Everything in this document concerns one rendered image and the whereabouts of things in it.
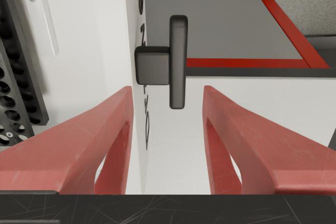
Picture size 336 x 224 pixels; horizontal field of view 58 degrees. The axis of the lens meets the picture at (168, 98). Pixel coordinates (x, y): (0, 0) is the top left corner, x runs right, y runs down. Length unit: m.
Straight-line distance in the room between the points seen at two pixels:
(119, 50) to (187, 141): 0.30
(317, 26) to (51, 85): 1.10
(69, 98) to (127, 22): 0.17
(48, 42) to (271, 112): 0.30
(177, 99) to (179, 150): 0.26
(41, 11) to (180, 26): 0.13
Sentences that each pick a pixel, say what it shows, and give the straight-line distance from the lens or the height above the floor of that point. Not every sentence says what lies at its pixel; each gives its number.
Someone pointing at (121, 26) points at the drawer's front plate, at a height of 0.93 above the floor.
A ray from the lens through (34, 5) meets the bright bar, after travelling 0.29.
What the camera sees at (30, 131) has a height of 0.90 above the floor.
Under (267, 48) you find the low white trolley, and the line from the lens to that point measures 0.52.
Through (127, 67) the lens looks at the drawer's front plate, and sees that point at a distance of 0.19.
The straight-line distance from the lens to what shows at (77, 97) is 0.33.
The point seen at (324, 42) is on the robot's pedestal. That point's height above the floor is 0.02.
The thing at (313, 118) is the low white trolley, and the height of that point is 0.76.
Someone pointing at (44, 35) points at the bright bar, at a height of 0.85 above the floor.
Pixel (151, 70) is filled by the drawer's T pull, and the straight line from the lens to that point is 0.21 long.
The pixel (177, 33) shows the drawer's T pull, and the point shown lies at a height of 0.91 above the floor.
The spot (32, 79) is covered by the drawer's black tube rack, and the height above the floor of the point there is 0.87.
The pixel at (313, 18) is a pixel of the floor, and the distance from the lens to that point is 1.28.
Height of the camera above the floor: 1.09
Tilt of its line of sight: 54 degrees down
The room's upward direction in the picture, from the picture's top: 178 degrees counter-clockwise
